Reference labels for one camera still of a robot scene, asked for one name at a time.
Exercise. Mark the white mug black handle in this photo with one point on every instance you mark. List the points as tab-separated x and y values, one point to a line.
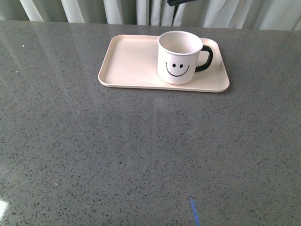
180	55

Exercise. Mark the pink rectangular tray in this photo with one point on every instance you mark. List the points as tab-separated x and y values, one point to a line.
131	62

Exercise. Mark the black object at top edge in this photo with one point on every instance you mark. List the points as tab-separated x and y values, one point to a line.
176	2

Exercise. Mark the white curtain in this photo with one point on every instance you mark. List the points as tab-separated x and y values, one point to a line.
284	15

